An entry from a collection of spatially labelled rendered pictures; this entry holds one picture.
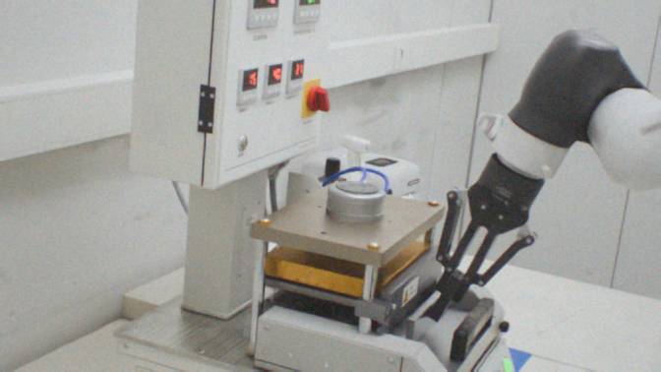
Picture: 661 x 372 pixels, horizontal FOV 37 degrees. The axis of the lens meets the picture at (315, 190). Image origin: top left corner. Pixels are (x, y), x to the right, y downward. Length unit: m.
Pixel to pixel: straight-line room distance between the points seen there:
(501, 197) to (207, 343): 0.44
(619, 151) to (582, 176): 2.57
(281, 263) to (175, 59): 0.30
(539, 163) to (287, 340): 0.38
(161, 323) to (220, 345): 0.11
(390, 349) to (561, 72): 0.39
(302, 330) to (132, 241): 0.71
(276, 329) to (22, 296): 0.56
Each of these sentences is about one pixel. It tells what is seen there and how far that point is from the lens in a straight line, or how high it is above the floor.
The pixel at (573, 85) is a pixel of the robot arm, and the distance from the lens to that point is 1.20.
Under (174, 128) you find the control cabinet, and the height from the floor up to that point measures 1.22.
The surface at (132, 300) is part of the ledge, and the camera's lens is 1.85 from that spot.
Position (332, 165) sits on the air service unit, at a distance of 1.60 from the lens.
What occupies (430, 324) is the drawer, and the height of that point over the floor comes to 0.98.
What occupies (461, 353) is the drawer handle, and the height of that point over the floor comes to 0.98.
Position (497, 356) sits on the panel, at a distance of 1.45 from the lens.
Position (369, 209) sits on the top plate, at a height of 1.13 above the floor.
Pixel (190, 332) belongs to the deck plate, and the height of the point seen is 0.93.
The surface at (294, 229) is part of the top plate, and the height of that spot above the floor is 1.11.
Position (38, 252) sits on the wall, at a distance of 1.68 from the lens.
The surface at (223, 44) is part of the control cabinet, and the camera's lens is 1.21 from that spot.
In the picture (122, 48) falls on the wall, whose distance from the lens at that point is 1.76.
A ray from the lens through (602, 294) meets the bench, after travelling 2.32.
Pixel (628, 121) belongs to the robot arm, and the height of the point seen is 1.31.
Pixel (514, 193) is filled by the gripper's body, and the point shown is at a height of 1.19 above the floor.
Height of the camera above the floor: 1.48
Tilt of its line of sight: 15 degrees down
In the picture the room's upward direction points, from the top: 6 degrees clockwise
